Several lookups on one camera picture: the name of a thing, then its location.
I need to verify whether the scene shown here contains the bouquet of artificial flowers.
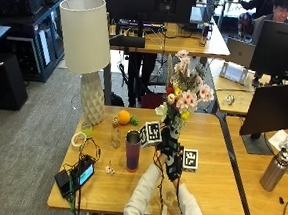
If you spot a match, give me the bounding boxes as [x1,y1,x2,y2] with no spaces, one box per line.
[152,47,220,143]

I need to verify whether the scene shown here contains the white marker cube on right glove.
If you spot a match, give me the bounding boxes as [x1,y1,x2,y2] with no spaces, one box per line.
[181,148,201,173]

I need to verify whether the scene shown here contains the white marker cube on glove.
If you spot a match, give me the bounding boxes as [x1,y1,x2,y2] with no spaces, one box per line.
[181,148,201,173]
[138,119,165,150]

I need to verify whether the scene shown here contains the white marker cube on left glove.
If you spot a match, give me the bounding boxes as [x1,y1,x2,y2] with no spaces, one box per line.
[138,119,165,150]

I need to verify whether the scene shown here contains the green toy vegetable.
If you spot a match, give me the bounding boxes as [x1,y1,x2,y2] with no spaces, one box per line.
[129,115,140,127]

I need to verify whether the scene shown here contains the purple steel tumbler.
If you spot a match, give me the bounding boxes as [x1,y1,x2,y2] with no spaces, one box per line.
[122,129,143,174]

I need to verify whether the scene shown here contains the orange toy fruit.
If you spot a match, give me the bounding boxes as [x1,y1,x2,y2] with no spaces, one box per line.
[117,108,133,127]

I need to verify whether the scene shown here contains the clear glass bottle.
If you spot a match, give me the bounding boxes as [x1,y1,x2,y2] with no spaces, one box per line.
[110,116,124,150]

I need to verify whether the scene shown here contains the small loose pink flower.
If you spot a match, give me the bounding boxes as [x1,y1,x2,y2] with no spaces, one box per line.
[104,165,116,176]

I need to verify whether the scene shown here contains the roll of white tape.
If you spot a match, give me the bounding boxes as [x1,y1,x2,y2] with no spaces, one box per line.
[69,131,89,152]

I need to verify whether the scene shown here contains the white stand with screen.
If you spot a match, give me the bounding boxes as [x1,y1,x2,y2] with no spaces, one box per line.
[218,60,251,87]

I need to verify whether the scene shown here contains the wooden back desk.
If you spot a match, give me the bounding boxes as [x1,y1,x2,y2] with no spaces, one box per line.
[102,14,234,116]

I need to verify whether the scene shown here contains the black device with lit screen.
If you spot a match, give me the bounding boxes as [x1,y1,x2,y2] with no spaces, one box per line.
[69,156,97,192]

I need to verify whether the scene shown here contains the wooden side desk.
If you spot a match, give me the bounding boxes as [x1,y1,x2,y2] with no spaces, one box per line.
[217,115,288,215]

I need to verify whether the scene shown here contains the steel water bottle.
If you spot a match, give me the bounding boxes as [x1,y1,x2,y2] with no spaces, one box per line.
[258,142,288,194]

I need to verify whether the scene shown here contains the large black computer monitor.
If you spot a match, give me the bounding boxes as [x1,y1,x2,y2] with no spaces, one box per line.
[237,77,288,158]

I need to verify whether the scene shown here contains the white paper sheet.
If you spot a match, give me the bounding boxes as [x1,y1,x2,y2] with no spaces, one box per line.
[267,127,288,153]

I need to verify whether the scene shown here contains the silver laptop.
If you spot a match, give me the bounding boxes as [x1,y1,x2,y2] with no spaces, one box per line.
[223,37,258,70]

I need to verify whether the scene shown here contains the black power box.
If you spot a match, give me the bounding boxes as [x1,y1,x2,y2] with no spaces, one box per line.
[52,169,75,198]

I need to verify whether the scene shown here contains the white table lamp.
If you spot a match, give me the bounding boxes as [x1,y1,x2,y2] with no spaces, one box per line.
[49,0,116,129]

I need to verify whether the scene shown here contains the black monitor on back desk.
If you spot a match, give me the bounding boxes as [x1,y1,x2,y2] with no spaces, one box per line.
[88,0,198,42]

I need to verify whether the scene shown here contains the black shelf unit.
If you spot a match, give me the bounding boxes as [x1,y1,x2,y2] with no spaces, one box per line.
[0,0,69,85]

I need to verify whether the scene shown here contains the black computer tower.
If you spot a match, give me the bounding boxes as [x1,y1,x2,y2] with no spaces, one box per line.
[0,52,33,112]

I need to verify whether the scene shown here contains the glove cables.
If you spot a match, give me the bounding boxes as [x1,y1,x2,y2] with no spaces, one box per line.
[148,144,189,215]

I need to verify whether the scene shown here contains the black cable bundle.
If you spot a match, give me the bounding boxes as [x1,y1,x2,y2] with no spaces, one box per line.
[58,134,103,215]

